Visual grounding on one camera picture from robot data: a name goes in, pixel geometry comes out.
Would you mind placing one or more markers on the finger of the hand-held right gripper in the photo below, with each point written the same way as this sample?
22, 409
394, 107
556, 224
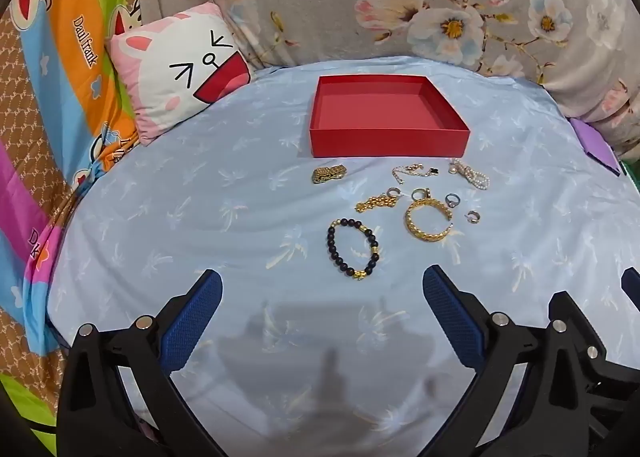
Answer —
632, 287
580, 332

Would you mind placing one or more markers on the white pink cat pillow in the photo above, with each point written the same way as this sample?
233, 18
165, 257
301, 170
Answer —
165, 67

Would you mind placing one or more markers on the small silver hoop earring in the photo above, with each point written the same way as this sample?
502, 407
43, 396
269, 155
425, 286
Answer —
473, 217

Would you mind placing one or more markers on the colourful cartoon bedsheet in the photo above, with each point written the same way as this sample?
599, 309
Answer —
65, 37

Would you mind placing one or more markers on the green object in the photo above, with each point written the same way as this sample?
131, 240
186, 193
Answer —
627, 173

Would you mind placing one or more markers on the red cardboard box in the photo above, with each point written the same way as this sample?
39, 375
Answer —
387, 107

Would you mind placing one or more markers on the gold woven bangle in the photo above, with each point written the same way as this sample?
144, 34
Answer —
411, 224

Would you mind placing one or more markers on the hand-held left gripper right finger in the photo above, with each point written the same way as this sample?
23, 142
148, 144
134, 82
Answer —
452, 317

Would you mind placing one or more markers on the brown lattice patterned cloth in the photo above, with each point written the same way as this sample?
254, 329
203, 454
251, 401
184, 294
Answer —
25, 102

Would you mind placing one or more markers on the light blue bedsheet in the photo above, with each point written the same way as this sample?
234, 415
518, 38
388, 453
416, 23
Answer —
200, 217

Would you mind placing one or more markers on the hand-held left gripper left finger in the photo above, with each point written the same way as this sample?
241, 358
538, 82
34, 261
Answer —
192, 319

